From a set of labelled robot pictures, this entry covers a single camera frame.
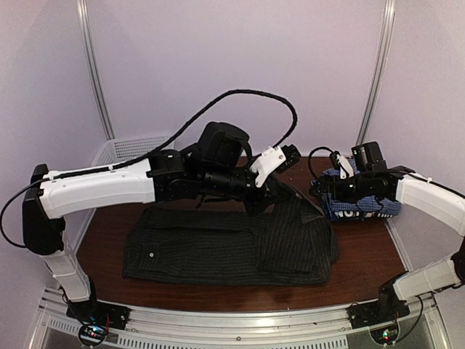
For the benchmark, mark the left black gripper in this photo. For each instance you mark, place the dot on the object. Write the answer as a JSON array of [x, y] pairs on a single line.
[[253, 206]]

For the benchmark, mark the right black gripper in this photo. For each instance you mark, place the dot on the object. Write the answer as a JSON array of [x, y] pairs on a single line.
[[325, 181]]

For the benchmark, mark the dark pinstriped long sleeve shirt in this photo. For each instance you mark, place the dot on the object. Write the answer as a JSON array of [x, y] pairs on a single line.
[[293, 245]]

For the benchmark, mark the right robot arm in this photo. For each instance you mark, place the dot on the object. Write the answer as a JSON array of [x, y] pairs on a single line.
[[443, 207]]

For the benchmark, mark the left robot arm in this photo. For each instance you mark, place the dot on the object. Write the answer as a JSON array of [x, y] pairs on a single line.
[[52, 195]]

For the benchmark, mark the navy folded shirt white print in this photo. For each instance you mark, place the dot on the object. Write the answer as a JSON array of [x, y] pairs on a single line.
[[355, 215]]

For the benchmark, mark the blue checkered folded shirt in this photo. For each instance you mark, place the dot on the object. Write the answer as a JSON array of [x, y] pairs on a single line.
[[366, 204]]

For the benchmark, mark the white perforated plastic basket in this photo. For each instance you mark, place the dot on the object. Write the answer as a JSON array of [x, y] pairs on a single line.
[[119, 150]]

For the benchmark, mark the right circuit board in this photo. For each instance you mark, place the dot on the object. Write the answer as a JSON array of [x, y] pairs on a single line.
[[384, 336]]

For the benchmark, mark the circuit board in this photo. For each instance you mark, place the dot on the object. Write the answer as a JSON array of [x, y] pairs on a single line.
[[90, 334], [384, 336]]

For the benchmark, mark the left circuit board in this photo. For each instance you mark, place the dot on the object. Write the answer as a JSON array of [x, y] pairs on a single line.
[[90, 334]]

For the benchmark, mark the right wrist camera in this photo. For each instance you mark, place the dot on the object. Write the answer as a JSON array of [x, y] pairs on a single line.
[[366, 157]]

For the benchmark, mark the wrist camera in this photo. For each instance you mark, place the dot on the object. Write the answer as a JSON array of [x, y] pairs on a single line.
[[221, 145], [366, 157]]

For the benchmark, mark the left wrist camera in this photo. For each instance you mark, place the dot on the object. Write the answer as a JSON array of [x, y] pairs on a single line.
[[221, 145]]

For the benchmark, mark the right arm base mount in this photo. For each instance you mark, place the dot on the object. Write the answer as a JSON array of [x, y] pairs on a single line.
[[374, 313]]

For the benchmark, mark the right aluminium frame post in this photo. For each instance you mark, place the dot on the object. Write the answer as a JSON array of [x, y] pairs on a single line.
[[385, 40]]

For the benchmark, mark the aluminium frame post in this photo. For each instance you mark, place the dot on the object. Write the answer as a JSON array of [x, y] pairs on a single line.
[[91, 61], [385, 40]]

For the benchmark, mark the front aluminium rail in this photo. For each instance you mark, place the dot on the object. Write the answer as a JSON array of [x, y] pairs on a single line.
[[326, 327]]

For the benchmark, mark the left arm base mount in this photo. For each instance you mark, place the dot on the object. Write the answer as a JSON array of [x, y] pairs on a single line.
[[101, 313]]

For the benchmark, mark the left aluminium frame post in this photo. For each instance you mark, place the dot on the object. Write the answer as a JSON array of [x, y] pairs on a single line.
[[91, 61]]

